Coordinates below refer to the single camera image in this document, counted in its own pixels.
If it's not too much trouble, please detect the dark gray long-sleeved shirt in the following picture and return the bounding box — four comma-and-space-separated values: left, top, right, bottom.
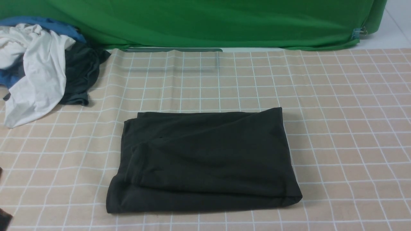
106, 107, 302, 214

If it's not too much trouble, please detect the dark gray crumpled garment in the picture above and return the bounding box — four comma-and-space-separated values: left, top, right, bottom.
8, 42, 110, 106

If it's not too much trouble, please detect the blue binder clip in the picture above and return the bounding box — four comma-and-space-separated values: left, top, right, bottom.
351, 27, 368, 40

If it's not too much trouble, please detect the green backdrop cloth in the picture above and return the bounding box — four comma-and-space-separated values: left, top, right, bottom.
1, 0, 387, 51

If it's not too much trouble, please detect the white crumpled garment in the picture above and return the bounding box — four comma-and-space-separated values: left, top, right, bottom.
1, 23, 76, 128

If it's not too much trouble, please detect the beige checkered tablecloth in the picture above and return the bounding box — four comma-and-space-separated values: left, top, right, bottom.
0, 49, 411, 231

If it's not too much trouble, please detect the blue crumpled garment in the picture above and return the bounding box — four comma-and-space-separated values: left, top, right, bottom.
0, 16, 86, 88

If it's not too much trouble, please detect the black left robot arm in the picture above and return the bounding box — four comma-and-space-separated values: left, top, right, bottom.
0, 209, 13, 231

